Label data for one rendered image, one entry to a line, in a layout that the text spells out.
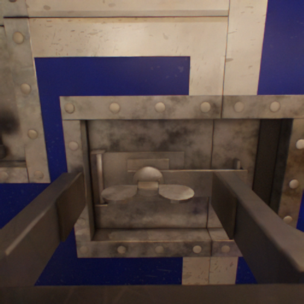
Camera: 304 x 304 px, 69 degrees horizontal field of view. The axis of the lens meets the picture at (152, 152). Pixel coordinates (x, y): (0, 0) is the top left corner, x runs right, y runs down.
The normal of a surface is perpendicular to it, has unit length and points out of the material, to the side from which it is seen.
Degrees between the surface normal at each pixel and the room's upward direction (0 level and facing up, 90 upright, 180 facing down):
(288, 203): 90
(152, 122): 90
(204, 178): 90
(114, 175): 90
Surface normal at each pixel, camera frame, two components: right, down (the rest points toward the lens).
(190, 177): 0.00, 0.26
